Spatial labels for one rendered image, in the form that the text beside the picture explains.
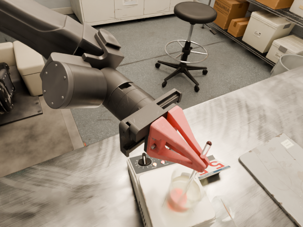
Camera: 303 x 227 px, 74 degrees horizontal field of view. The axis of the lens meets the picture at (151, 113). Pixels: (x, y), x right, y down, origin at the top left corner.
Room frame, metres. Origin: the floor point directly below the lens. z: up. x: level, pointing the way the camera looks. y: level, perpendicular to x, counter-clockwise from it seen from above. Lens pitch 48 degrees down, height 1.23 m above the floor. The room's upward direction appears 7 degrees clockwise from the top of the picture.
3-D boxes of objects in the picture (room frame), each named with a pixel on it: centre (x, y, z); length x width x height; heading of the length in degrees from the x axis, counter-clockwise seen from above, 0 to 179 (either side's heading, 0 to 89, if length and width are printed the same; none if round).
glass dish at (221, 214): (0.16, -0.18, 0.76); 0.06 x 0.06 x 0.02
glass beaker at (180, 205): (0.14, -0.08, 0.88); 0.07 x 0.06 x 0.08; 39
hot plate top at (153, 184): (0.15, -0.06, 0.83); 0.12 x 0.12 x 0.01; 24
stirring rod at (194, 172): (0.12, -0.06, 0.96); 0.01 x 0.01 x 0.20
